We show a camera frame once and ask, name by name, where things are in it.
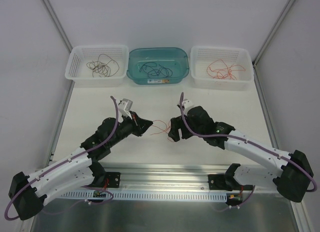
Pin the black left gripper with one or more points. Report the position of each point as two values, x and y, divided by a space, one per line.
136 127

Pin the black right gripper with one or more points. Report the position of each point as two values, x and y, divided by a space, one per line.
182 128

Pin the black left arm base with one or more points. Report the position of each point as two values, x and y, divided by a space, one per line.
107 180

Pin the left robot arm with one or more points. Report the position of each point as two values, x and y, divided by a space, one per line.
30 193

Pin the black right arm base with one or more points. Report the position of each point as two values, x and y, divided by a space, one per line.
218 182

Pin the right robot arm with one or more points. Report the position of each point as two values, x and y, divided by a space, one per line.
290 174

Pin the teal plastic tub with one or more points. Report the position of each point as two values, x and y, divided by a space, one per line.
157 65

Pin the right white mesh basket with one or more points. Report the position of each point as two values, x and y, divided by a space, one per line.
221 68

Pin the white mesh basket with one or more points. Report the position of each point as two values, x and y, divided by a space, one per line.
221 68
97 66

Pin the left white mesh basket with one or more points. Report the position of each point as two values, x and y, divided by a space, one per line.
97 66

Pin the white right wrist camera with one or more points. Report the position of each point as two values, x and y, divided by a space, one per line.
186 105

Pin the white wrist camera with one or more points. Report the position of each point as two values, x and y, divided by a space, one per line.
186 105
124 107

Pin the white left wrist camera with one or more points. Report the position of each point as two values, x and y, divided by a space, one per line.
124 107

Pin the aluminium frame rail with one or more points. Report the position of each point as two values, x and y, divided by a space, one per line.
162 173

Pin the white slotted cable duct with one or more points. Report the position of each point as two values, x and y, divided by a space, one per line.
134 195

